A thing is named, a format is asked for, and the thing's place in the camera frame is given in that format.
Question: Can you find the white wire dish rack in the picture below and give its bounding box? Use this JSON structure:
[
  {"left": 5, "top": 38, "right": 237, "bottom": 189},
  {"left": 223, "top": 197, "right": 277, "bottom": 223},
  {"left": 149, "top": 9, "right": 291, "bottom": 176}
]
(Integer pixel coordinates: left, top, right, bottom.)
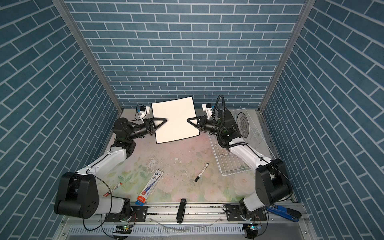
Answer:
[{"left": 210, "top": 109, "right": 276, "bottom": 176}]

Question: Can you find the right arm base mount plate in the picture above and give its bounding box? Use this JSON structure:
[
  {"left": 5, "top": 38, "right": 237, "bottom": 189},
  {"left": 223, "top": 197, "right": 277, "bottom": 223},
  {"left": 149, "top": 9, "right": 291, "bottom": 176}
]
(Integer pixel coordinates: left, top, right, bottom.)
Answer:
[{"left": 222, "top": 204, "right": 267, "bottom": 222}]

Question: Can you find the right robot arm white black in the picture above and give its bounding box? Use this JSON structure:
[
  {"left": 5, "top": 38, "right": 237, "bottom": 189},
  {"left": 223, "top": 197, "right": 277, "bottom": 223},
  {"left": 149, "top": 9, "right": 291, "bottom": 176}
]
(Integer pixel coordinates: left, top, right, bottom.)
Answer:
[{"left": 187, "top": 95, "right": 294, "bottom": 218}]

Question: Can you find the black white marker pen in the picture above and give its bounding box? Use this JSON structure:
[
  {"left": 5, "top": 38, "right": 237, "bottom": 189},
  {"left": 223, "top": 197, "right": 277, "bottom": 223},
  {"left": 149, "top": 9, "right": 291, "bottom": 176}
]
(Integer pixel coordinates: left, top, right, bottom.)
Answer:
[{"left": 194, "top": 163, "right": 210, "bottom": 183}]

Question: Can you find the white slotted cable duct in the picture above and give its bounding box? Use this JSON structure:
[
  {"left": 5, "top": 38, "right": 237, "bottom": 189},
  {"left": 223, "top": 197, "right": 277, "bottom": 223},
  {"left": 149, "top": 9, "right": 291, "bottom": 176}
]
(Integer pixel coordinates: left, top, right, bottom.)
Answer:
[{"left": 68, "top": 224, "right": 245, "bottom": 237}]

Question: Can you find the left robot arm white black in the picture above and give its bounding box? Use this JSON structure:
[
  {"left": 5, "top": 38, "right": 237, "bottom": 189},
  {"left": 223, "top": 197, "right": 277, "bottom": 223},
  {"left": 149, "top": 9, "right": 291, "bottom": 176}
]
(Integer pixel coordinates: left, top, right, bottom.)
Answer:
[{"left": 54, "top": 118, "right": 167, "bottom": 222}]

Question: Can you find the right green circuit board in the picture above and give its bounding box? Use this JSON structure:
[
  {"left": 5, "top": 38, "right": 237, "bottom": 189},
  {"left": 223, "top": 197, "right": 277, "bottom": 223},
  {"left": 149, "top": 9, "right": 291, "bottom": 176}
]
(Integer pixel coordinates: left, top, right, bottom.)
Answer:
[{"left": 243, "top": 224, "right": 262, "bottom": 236}]

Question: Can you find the green circuit board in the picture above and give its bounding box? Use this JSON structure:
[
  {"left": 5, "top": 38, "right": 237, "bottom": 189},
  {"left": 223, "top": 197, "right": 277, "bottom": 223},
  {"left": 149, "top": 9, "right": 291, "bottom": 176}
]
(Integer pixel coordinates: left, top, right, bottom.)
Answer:
[
  {"left": 113, "top": 226, "right": 132, "bottom": 235},
  {"left": 243, "top": 224, "right": 262, "bottom": 236}
]

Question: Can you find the round clear glass plate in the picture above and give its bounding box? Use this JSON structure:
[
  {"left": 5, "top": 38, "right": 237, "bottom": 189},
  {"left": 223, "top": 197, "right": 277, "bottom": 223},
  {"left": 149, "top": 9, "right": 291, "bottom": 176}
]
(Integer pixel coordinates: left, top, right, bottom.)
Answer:
[{"left": 237, "top": 111, "right": 253, "bottom": 139}]

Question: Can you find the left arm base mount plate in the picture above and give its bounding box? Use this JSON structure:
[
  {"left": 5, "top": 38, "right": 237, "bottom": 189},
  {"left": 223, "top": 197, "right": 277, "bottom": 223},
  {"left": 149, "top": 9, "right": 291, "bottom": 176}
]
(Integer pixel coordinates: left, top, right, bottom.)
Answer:
[{"left": 106, "top": 206, "right": 148, "bottom": 223}]

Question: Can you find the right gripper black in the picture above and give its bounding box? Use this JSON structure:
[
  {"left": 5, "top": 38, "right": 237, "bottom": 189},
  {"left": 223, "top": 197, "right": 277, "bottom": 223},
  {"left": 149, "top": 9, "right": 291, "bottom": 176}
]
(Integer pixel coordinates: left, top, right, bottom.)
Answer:
[{"left": 188, "top": 116, "right": 225, "bottom": 136}]

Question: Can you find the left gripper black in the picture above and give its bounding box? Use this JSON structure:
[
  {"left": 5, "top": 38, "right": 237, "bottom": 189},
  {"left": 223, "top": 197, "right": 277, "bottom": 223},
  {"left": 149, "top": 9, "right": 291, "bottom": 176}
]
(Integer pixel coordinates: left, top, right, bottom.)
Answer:
[{"left": 126, "top": 120, "right": 166, "bottom": 143}]

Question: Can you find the blue black crimping tool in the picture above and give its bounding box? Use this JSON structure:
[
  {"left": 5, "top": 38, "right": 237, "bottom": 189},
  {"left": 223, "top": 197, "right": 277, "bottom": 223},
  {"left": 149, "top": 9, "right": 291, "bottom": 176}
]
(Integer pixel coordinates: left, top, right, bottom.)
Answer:
[{"left": 267, "top": 205, "right": 302, "bottom": 223}]

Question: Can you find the black remote control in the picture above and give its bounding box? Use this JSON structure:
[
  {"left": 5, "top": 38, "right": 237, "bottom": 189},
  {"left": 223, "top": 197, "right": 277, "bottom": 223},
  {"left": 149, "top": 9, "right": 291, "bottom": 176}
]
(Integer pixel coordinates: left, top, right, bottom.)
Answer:
[{"left": 176, "top": 199, "right": 187, "bottom": 224}]

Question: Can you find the red marker pen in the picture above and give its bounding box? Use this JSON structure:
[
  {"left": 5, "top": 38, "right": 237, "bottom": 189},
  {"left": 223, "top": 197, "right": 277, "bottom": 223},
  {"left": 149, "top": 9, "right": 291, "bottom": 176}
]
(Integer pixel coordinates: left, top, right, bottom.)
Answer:
[{"left": 103, "top": 183, "right": 123, "bottom": 197}]

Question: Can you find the aluminium rail frame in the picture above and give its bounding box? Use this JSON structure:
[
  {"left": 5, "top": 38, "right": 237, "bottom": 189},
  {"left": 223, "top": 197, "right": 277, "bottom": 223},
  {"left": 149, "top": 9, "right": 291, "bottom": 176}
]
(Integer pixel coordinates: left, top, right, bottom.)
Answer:
[{"left": 53, "top": 203, "right": 317, "bottom": 240}]

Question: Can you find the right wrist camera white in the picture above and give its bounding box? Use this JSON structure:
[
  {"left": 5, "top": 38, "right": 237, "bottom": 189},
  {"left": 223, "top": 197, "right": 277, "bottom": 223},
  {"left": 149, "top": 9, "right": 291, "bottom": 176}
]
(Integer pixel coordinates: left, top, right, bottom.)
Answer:
[{"left": 202, "top": 103, "right": 213, "bottom": 119}]

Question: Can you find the left green circuit board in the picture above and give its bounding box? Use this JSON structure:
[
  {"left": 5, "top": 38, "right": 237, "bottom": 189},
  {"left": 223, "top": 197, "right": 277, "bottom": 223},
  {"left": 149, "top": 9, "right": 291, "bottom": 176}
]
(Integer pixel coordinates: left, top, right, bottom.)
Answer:
[{"left": 113, "top": 226, "right": 132, "bottom": 235}]

